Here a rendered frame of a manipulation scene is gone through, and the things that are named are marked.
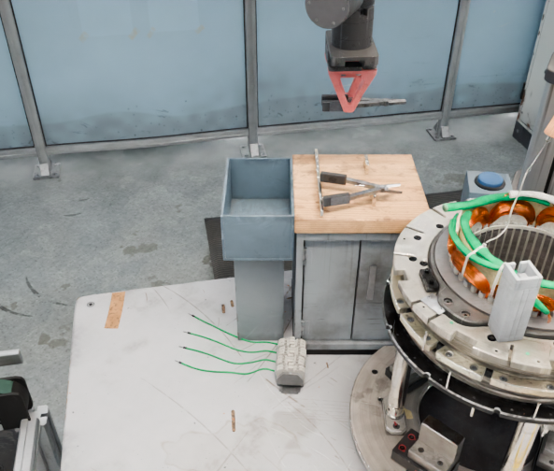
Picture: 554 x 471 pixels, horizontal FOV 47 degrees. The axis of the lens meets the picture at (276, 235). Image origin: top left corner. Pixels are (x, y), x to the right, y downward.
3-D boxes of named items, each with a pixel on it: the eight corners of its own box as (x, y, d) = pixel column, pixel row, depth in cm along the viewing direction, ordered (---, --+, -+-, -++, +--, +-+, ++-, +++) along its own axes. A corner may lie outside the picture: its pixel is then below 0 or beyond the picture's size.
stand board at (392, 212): (294, 234, 93) (294, 220, 92) (291, 166, 108) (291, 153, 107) (431, 234, 93) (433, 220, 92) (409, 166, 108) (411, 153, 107)
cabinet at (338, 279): (293, 355, 109) (296, 233, 93) (291, 283, 124) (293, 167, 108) (407, 355, 109) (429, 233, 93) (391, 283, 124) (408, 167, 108)
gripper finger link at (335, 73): (326, 120, 93) (329, 57, 87) (322, 97, 98) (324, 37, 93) (373, 118, 93) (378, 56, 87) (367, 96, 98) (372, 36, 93)
